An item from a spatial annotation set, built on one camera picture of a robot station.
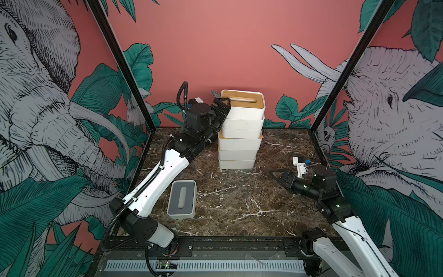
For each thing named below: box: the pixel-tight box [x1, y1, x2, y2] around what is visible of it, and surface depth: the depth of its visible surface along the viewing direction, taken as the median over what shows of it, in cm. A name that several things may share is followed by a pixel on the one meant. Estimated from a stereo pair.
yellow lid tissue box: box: [218, 148, 258, 161], surface depth 90 cm
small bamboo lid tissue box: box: [220, 89, 266, 120], surface depth 70 cm
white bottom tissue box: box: [218, 158, 257, 170], surface depth 100 cm
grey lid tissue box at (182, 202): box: [166, 180, 197, 219], surface depth 85 cm
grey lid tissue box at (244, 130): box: [222, 122, 264, 140], surface depth 75 cm
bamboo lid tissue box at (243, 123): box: [222, 117, 265, 130], surface depth 72 cm
